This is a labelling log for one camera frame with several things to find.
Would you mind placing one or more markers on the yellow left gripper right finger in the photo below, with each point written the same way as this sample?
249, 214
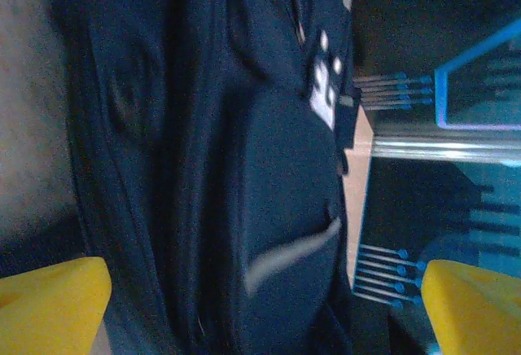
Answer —
476, 314

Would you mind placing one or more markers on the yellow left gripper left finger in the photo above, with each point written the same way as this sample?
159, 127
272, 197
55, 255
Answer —
49, 310

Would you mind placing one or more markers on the navy blue backpack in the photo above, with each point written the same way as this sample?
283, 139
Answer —
203, 147

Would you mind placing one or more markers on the aluminium frame post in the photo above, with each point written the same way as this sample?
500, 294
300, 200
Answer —
447, 149

